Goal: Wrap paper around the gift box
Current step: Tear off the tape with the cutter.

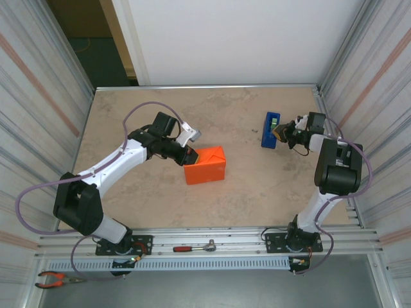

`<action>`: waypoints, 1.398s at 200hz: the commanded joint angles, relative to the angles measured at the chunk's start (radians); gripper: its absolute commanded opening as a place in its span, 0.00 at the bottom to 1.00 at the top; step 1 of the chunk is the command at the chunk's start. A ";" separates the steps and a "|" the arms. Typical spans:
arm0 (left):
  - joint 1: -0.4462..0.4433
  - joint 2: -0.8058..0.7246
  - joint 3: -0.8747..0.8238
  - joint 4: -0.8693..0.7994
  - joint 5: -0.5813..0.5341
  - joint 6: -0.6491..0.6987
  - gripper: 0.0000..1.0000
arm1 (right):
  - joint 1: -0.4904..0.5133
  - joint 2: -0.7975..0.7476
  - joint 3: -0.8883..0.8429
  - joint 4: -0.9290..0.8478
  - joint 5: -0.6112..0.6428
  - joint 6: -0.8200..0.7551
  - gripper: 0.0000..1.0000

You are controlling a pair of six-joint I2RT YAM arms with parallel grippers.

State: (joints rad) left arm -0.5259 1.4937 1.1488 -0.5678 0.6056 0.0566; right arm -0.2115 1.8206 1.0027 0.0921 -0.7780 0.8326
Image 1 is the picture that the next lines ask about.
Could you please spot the green tape roll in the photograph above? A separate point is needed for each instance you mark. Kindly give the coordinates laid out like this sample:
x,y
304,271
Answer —
x,y
274,122

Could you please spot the orange wrapping paper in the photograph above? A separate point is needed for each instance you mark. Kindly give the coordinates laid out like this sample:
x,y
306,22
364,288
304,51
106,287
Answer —
x,y
205,170

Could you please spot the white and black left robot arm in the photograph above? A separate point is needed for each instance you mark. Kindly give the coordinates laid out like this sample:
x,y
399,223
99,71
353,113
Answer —
x,y
112,163

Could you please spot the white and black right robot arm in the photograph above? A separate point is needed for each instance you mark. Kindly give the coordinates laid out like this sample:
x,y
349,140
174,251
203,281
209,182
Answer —
x,y
337,173

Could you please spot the blue tape dispenser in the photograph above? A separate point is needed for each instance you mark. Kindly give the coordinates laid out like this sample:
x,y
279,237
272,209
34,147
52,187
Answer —
x,y
267,141

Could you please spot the yellow power connector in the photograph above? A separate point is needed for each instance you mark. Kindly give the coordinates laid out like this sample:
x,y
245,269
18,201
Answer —
x,y
300,261
137,258

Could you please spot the aluminium table edge rail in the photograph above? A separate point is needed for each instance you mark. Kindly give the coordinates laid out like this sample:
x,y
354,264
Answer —
x,y
205,86

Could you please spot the aluminium frame corner post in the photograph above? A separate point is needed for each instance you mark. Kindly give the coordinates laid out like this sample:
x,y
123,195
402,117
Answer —
x,y
345,51
70,51

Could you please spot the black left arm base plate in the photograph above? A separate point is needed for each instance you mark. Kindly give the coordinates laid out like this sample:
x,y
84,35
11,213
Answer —
x,y
144,239

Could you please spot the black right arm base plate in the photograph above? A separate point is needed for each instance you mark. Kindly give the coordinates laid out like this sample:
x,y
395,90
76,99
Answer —
x,y
273,239

